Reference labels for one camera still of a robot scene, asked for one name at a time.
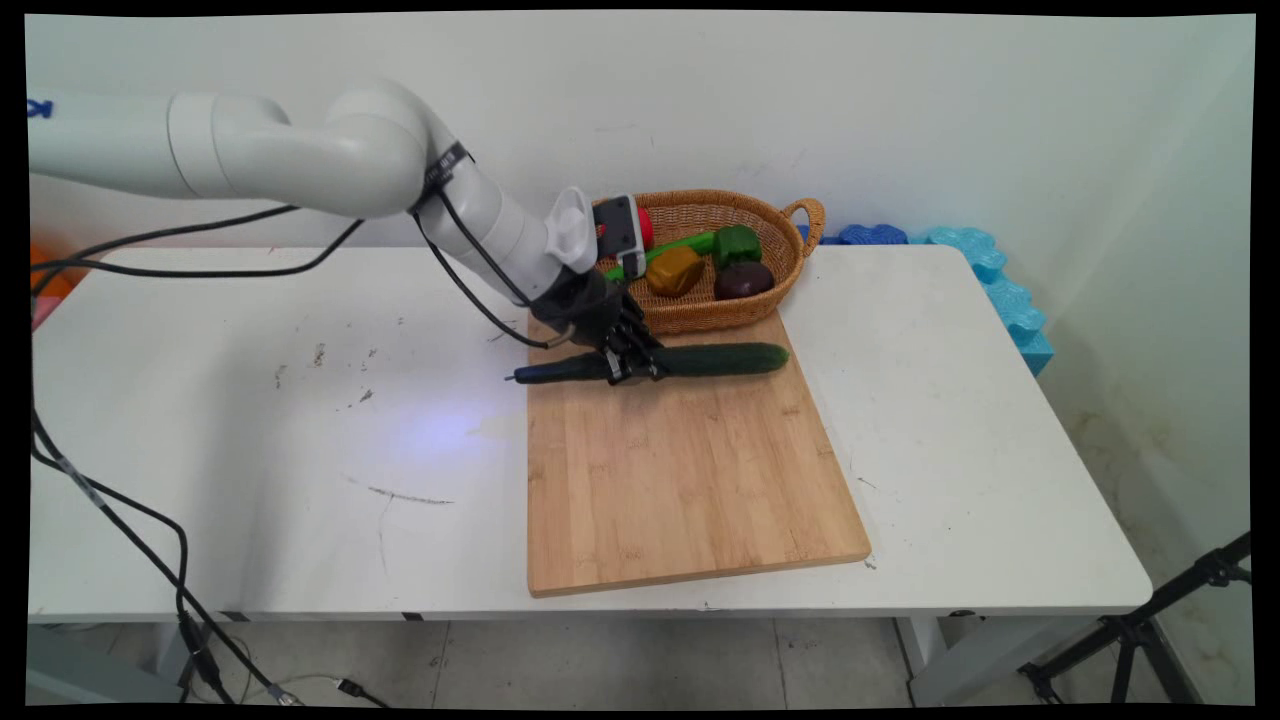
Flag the gray wrist camera box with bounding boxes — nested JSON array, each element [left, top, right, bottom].
[[592, 195, 648, 283]]

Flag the black camera tripod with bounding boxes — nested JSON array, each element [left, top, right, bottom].
[[1018, 532, 1253, 706]]

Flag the yellow brown toy potato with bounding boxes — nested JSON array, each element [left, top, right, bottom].
[[645, 246, 706, 298]]

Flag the dark purple toy eggplant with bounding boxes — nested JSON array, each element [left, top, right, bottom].
[[713, 261, 776, 301]]

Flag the light wooden cutting board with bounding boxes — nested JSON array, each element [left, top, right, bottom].
[[526, 310, 872, 599]]

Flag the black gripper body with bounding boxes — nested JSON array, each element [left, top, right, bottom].
[[530, 268, 641, 353]]

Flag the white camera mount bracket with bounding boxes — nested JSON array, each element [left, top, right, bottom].
[[546, 187, 601, 275]]

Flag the orange object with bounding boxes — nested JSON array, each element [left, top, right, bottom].
[[30, 243, 79, 301]]

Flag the green toy bell pepper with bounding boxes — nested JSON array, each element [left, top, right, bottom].
[[712, 225, 763, 269]]

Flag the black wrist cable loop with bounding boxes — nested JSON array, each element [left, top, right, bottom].
[[410, 145, 577, 351]]

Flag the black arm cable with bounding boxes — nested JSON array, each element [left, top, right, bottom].
[[28, 205, 366, 293]]

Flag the black cable with inline connector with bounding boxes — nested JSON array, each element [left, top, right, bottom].
[[28, 400, 386, 707]]

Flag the long dark green cucumber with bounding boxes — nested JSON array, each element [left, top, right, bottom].
[[513, 343, 791, 387]]

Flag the long green toy stalk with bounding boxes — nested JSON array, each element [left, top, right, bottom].
[[605, 232, 717, 282]]

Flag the woven wicker basket with handles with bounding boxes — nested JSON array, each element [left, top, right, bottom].
[[595, 190, 827, 336]]

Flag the white table leg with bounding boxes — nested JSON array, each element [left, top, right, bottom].
[[895, 615, 1101, 706]]

